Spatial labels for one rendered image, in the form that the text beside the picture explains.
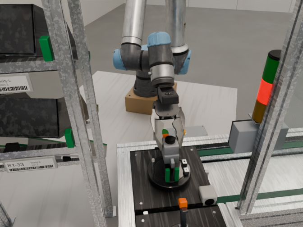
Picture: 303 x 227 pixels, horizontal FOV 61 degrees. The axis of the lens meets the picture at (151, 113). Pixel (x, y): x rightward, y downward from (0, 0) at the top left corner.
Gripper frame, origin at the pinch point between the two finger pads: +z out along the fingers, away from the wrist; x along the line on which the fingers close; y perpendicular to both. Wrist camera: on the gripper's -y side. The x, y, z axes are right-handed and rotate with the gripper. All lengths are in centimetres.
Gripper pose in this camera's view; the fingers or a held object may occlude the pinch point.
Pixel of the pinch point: (170, 145)
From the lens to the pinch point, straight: 77.0
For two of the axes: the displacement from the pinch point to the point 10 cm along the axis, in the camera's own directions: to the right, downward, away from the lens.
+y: -0.8, 1.4, 9.9
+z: 0.9, 9.9, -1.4
